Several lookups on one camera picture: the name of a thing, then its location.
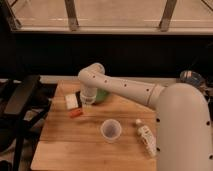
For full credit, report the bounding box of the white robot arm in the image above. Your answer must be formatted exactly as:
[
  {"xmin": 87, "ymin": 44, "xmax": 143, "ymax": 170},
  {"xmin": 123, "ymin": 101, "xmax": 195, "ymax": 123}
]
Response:
[{"xmin": 78, "ymin": 63, "xmax": 213, "ymax": 171}]

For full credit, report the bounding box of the white and black sponge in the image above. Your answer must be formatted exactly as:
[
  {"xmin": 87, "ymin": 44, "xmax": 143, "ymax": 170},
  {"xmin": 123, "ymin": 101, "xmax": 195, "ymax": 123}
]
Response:
[{"xmin": 65, "ymin": 92, "xmax": 82, "ymax": 110}]

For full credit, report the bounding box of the green bowl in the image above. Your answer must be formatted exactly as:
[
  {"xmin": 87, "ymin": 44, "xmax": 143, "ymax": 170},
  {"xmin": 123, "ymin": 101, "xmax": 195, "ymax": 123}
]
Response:
[{"xmin": 95, "ymin": 89, "xmax": 109, "ymax": 104}]

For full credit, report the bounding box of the wooden cutting board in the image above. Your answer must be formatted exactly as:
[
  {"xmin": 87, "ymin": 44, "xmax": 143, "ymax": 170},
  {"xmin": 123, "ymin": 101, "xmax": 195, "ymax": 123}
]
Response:
[{"xmin": 31, "ymin": 81, "xmax": 156, "ymax": 171}]

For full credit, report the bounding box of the clear plastic cup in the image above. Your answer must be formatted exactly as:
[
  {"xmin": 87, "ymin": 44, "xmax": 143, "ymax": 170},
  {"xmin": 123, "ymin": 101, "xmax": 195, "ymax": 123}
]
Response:
[{"xmin": 100, "ymin": 119, "xmax": 122, "ymax": 143}]

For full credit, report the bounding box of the white plastic bottle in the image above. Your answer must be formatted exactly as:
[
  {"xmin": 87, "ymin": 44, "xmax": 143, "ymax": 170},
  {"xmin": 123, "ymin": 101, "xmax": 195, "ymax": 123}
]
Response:
[{"xmin": 135, "ymin": 119, "xmax": 156, "ymax": 157}]

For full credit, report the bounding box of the round blue-grey object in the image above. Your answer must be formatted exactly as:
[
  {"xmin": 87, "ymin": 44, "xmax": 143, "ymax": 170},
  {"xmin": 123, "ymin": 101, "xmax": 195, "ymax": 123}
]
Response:
[{"xmin": 180, "ymin": 70, "xmax": 205, "ymax": 87}]

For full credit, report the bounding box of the black stand frame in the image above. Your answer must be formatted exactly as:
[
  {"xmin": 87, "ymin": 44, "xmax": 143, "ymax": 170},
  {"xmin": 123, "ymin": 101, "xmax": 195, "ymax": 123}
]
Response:
[{"xmin": 0, "ymin": 75, "xmax": 51, "ymax": 171}]

